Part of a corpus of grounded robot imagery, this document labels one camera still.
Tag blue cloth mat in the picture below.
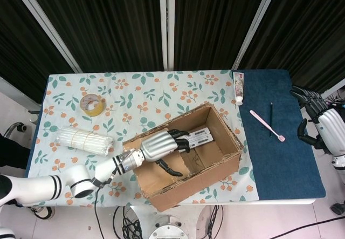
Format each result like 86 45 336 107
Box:
233 69 320 201

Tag white frame post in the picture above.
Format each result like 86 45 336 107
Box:
158 0 176 71
231 0 281 70
11 0 83 74

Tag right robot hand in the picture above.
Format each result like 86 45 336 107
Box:
289 85 345 157

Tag brown cardboard box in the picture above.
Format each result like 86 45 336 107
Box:
122 102 246 214

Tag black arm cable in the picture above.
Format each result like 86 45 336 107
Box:
91 175 115 239

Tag black and white sneaker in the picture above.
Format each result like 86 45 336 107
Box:
29 205 54 220

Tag floral leaf print tablecloth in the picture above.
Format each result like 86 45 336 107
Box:
23 70 261 208

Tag bundle of white straws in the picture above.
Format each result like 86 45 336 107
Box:
54 126 115 157

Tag tangled floor cables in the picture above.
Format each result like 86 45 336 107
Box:
322 92 345 110

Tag grey chair base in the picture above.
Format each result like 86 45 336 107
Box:
3 122 27 138

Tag pink toothbrush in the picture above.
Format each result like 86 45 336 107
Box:
249 110 286 143

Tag grey round robot base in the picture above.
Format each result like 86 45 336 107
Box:
148 214 197 239

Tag white flat pack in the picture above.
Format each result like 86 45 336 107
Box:
186 134 217 150
187 127 211 138

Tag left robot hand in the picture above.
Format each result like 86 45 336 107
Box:
140 127 191 177

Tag black cable bundle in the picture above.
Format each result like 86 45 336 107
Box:
112 205 142 239
203 203 225 239

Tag yellow packing tape roll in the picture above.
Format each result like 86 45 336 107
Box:
79 93 107 117

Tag floral toothpaste tube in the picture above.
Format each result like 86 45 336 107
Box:
232 71 245 106

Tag black trousers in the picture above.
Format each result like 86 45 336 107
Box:
0 133 30 167

